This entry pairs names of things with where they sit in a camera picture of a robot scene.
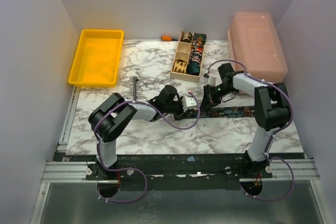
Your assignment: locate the navy floral necktie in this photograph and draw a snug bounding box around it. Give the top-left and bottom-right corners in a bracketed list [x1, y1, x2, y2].
[200, 106, 255, 118]

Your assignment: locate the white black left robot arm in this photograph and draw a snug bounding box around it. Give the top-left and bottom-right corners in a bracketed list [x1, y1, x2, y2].
[88, 85, 200, 179]

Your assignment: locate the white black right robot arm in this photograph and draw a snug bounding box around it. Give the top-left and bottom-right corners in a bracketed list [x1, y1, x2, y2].
[200, 60, 293, 178]

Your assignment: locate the dark green rolled tie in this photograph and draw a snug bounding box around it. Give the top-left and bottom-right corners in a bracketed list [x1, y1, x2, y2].
[186, 62, 201, 76]

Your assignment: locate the dark rose print rolled tie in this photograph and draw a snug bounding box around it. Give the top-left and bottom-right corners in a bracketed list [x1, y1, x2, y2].
[189, 51, 203, 65]

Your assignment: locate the yellow beetle print rolled tie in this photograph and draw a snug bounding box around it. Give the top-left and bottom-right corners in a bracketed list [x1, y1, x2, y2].
[172, 60, 188, 74]

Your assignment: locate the metal rod tool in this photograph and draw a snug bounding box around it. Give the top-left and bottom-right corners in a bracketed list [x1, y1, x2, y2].
[133, 77, 139, 101]

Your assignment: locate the red floral rolled tie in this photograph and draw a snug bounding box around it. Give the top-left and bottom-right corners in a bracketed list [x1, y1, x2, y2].
[191, 40, 204, 53]

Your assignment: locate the wooden compartment organizer box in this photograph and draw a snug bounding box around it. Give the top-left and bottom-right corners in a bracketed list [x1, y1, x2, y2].
[170, 31, 206, 83]

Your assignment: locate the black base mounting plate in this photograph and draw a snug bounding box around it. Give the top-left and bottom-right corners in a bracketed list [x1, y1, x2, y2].
[86, 154, 272, 191]

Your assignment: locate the green yellow rolled tie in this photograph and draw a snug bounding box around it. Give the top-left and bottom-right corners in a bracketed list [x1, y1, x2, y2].
[193, 33, 207, 44]

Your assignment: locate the cream brown rolled tie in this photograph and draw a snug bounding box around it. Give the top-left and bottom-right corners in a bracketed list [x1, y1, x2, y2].
[180, 31, 193, 43]

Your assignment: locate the pink plastic storage box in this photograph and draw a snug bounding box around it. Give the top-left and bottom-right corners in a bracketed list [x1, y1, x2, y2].
[227, 12, 288, 83]

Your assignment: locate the yellow plastic tray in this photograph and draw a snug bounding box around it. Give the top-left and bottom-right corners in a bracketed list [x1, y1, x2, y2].
[68, 29, 124, 88]

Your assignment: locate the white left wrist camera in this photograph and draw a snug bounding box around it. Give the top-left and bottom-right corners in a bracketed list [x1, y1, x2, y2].
[182, 92, 198, 112]

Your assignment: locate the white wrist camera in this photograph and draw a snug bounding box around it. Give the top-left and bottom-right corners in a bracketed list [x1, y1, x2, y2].
[203, 72, 216, 87]
[182, 92, 198, 112]

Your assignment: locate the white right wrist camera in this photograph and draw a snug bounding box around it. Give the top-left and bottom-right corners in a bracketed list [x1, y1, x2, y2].
[203, 72, 216, 87]

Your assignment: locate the orange handled screwdriver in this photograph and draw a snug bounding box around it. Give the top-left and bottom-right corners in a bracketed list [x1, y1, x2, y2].
[161, 35, 178, 41]

